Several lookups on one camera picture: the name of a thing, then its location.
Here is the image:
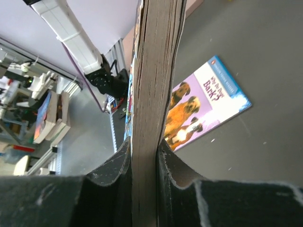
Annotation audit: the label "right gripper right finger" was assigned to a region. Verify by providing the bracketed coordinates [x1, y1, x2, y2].
[157, 141, 303, 227]

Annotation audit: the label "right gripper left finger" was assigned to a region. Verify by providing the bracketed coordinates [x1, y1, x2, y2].
[0, 139, 132, 227]

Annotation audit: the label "black paperback book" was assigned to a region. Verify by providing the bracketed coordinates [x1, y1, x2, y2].
[128, 0, 187, 227]

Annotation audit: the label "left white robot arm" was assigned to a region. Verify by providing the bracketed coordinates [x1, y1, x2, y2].
[24, 0, 129, 99]

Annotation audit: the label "background stacked books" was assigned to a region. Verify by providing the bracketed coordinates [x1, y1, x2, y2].
[34, 91, 71, 146]

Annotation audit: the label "purple dog book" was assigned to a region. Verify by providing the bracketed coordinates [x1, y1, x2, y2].
[163, 55, 252, 152]

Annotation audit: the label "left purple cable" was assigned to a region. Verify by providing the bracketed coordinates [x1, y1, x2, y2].
[62, 42, 107, 113]

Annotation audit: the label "aluminium frame rail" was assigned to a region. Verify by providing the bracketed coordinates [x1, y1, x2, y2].
[106, 39, 128, 152]

